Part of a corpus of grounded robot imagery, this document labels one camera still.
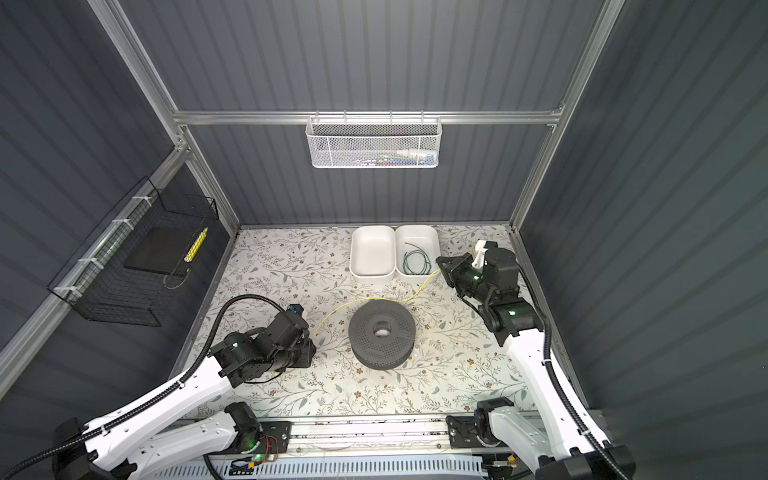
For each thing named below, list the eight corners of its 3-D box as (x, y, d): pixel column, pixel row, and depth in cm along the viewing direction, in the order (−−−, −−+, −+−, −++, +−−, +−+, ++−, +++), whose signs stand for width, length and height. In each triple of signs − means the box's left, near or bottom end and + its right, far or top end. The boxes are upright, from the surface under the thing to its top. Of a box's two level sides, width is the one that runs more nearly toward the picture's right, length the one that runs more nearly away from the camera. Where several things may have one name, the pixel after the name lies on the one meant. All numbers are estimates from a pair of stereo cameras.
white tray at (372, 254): (348, 285, 105) (345, 275, 100) (353, 236, 120) (351, 225, 115) (395, 285, 105) (395, 275, 100) (394, 236, 120) (395, 225, 115)
